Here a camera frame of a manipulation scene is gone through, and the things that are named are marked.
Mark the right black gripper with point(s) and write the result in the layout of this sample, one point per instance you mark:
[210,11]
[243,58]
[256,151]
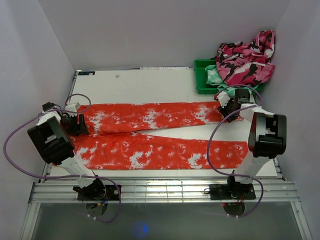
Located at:
[223,111]

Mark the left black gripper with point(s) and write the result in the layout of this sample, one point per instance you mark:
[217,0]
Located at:
[80,128]

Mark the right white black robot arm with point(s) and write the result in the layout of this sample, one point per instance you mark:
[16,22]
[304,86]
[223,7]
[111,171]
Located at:
[266,140]

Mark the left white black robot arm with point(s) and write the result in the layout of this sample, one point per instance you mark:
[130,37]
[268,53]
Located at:
[51,137]

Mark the mint green white garment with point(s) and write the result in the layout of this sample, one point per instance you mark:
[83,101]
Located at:
[213,79]

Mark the green plastic bin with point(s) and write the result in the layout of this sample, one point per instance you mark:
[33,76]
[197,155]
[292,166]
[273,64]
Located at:
[201,77]

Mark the pink camouflage garment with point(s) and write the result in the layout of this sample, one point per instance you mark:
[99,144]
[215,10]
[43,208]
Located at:
[247,64]

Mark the blue label sticker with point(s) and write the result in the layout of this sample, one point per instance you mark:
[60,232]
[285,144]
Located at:
[86,73]

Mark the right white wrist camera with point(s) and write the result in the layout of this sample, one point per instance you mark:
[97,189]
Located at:
[223,98]

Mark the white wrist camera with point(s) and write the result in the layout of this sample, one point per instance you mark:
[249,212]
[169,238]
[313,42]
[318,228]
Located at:
[72,109]
[223,98]

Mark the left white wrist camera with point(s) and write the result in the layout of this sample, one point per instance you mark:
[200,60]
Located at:
[72,109]

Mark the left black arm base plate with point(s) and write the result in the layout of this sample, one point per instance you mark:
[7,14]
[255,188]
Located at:
[112,194]

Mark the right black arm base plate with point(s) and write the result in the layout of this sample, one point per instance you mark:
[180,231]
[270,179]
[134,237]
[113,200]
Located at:
[227,192]

